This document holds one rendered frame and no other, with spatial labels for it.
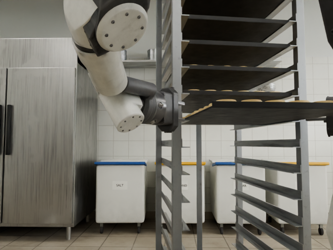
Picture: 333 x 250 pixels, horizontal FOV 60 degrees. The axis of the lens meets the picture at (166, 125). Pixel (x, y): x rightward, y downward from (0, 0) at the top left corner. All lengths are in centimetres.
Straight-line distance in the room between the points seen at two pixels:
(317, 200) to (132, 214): 195
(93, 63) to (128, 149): 334
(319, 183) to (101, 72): 313
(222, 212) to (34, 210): 189
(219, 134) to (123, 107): 323
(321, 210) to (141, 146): 216
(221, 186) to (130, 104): 262
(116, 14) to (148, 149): 342
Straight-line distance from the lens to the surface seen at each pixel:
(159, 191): 158
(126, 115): 60
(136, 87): 62
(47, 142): 310
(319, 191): 347
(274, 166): 127
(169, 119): 76
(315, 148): 417
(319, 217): 352
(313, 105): 75
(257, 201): 145
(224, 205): 320
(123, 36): 42
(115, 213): 323
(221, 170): 315
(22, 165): 321
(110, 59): 49
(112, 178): 318
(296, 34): 118
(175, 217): 98
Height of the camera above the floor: 96
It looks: 4 degrees up
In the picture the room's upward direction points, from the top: straight up
